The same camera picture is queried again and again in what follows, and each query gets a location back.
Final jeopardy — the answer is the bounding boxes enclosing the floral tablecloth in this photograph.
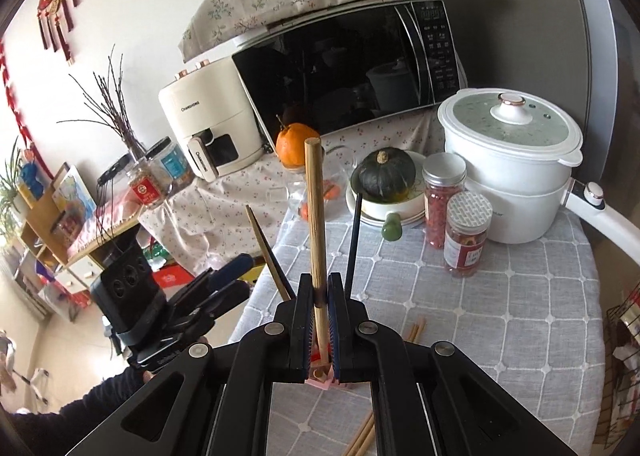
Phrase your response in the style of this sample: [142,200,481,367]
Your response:
[137,109,441,282]

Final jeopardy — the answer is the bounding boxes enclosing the cream air fryer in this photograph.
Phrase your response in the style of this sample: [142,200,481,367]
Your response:
[159,59,264,182]

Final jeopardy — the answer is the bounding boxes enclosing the white plate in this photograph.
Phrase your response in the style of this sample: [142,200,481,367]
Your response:
[360,213,426,227]

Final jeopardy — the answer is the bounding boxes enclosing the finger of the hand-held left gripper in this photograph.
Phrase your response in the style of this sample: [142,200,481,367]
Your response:
[170,253,256,310]
[172,283,251,333]

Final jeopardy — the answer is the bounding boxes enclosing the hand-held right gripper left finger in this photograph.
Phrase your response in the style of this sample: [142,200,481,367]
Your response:
[65,273,317,456]

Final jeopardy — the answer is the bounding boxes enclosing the red garland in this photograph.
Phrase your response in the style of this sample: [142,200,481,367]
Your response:
[0,39,51,178]

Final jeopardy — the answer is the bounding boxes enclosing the person's left forearm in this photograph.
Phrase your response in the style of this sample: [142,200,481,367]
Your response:
[0,365,151,456]

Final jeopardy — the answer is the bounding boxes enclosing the green potted plant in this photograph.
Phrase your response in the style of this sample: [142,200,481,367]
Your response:
[0,136,27,239]

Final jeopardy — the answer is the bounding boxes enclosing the blue figurine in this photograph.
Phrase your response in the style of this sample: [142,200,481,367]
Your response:
[20,156,42,198]

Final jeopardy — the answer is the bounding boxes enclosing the grey checked tablecloth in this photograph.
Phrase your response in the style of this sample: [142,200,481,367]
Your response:
[227,206,613,456]

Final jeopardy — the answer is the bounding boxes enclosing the white electric cooking pot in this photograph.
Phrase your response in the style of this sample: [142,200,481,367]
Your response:
[437,89,640,263]

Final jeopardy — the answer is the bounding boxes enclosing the wooden cabinet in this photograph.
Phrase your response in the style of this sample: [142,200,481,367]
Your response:
[50,216,147,322]

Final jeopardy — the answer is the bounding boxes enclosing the red hanging ornament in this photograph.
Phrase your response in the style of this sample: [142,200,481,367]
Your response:
[36,0,81,68]

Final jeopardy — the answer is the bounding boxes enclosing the grey refrigerator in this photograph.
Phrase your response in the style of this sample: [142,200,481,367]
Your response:
[565,0,640,217]

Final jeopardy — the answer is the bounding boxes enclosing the red box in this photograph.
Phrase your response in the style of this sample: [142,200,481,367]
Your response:
[152,266,189,290]

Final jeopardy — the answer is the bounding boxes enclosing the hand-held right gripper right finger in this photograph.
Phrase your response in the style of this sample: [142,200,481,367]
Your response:
[327,272,576,456]

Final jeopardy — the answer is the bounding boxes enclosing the glass jar with wooden lid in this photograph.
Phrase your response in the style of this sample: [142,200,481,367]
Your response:
[267,161,351,222]

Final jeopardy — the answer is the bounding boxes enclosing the wooden desk organiser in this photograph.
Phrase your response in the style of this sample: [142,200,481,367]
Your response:
[15,180,72,268]

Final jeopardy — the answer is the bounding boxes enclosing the pink cloth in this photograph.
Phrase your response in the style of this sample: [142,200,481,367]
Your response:
[67,196,144,258]

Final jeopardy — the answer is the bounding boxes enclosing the glass vase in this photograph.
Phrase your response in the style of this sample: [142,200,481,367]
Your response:
[127,133,149,163]

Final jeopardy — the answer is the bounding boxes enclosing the red label glass jar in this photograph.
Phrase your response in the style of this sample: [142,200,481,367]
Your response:
[125,159,169,211]

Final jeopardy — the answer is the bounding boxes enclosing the black chopstick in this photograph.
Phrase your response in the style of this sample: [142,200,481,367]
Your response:
[245,205,296,302]
[344,193,364,298]

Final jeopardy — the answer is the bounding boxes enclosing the glass pot lid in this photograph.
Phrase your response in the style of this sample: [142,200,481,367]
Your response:
[439,89,584,158]

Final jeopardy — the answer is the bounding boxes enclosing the pink plastic basket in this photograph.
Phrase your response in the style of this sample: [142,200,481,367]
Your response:
[306,361,353,391]

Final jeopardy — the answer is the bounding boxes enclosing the red label snack jar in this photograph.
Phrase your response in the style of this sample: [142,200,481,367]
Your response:
[444,191,494,279]

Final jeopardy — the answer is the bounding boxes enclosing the black microwave oven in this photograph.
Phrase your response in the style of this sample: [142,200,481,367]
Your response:
[231,0,463,139]

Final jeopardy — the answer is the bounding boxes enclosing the dry branches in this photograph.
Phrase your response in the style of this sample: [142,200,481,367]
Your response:
[56,44,146,157]

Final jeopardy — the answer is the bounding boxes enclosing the picture board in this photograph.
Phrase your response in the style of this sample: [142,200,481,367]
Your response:
[50,163,99,237]

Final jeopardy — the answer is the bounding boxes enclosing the jar of red goji berries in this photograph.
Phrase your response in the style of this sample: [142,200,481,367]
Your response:
[422,152,468,251]

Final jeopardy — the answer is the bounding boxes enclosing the dark green kabocha squash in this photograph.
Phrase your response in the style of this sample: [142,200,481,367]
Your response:
[350,149,418,202]

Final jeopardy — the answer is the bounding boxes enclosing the blue label glass jar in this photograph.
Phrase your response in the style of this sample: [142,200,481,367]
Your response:
[145,136,195,197]

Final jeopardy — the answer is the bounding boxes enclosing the large orange with stem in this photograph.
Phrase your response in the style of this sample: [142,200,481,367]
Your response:
[275,115,321,170]

